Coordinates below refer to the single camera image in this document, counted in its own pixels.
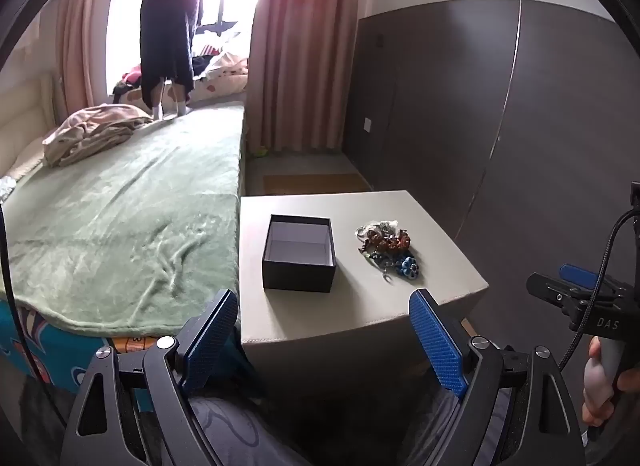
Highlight blue flower ornament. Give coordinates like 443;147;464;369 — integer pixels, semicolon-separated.
394;255;420;279

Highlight floral bedding pile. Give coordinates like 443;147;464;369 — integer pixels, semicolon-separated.
112;33;249;102

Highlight brown bead bracelet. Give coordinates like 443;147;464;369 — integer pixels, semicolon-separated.
366;228;412;255

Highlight dark brown wardrobe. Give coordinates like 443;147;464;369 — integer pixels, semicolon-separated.
342;0;640;327

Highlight pink curtain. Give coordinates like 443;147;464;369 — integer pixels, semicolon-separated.
247;0;377;151
52;0;132;114

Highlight person's right hand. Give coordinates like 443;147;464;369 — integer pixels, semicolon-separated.
581;335;640;428

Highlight black cardboard box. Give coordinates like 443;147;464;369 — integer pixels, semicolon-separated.
262;214;337;293

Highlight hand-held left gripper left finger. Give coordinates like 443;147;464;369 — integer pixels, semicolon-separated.
60;289;239;466

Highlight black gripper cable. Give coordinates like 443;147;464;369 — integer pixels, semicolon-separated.
0;203;71;427
557;208;640;373

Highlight green bed blanket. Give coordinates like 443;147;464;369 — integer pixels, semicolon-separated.
0;103;247;339

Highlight white padded headboard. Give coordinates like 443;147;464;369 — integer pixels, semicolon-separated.
0;73;61;181

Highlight white bedside cabinet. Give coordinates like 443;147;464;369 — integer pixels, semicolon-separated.
240;190;490;399

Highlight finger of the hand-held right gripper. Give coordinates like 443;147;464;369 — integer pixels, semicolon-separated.
558;263;602;287
526;273;593;315

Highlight crumpled beige blanket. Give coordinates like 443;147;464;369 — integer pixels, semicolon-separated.
42;103;154;168

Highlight blue printed bedsheet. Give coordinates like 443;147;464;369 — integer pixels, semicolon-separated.
0;296;161;409

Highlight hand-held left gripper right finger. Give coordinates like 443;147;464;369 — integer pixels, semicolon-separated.
409;289;587;466

